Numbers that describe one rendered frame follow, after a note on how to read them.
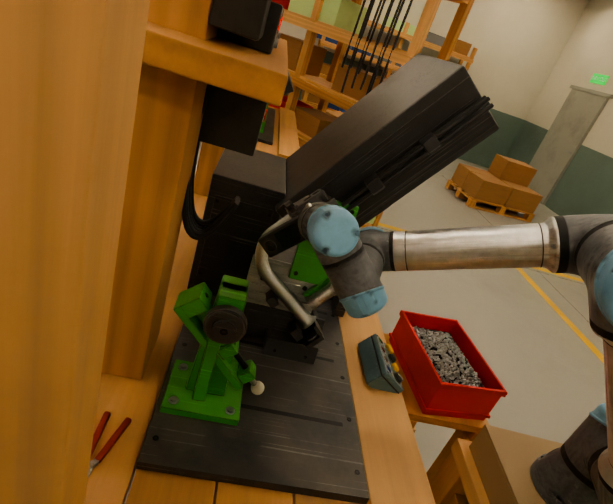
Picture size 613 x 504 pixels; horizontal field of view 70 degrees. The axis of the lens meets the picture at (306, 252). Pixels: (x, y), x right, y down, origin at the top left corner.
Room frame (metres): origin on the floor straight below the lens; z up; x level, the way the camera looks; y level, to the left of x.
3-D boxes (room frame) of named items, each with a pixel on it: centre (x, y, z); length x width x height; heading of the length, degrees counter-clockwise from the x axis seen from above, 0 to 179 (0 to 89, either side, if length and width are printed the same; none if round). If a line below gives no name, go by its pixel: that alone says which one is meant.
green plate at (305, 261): (0.98, -0.03, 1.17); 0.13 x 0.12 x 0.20; 11
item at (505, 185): (7.12, -2.51, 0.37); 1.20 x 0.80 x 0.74; 110
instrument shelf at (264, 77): (0.99, 0.31, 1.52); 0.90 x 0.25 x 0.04; 11
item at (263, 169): (1.12, 0.21, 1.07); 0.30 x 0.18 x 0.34; 11
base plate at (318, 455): (1.04, 0.05, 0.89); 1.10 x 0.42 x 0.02; 11
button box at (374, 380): (0.92, -0.28, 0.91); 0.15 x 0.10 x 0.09; 11
